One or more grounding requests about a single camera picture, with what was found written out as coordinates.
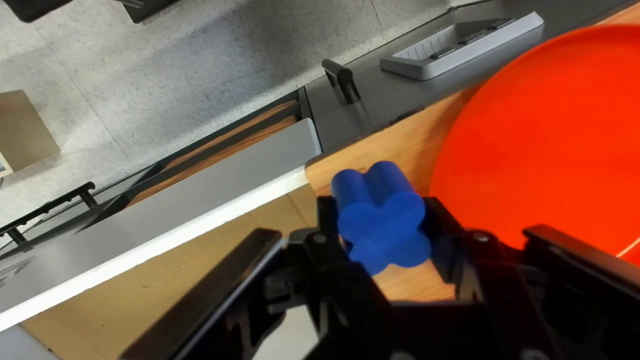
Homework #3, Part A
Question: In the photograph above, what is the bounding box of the beige box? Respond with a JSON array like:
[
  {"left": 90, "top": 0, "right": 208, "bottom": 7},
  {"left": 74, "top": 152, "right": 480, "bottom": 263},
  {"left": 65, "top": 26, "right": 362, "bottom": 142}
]
[{"left": 0, "top": 88, "right": 62, "bottom": 177}]

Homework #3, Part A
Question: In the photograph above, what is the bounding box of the blue toy block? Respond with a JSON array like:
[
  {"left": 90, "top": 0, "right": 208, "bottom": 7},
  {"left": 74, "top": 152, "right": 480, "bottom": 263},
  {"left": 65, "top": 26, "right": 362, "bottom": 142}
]
[{"left": 330, "top": 157, "right": 435, "bottom": 276}]

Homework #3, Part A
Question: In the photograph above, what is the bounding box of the orange plate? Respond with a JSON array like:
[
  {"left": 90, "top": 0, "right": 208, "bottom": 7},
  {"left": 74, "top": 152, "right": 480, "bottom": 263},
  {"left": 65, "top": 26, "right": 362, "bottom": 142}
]
[{"left": 428, "top": 23, "right": 640, "bottom": 268}]

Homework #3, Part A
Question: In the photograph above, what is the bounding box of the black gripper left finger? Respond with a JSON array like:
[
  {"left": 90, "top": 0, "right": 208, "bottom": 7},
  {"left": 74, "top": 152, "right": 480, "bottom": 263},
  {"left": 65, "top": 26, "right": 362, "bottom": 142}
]
[{"left": 122, "top": 193, "right": 396, "bottom": 360}]

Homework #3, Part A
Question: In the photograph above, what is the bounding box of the white toy sink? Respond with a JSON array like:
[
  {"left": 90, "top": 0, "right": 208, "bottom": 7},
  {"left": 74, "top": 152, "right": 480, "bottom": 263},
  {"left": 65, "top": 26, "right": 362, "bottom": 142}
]
[{"left": 0, "top": 117, "right": 324, "bottom": 360}]

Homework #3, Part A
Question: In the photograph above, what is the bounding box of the gray rectangular frame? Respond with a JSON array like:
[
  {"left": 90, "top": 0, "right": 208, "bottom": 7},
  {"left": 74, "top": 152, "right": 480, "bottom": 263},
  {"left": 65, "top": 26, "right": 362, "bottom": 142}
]
[{"left": 379, "top": 9, "right": 546, "bottom": 83}]

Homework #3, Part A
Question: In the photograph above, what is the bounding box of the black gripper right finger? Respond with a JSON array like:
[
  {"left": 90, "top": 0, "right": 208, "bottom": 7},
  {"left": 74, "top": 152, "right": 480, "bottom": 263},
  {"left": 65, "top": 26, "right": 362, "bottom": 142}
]
[{"left": 427, "top": 195, "right": 640, "bottom": 360}]

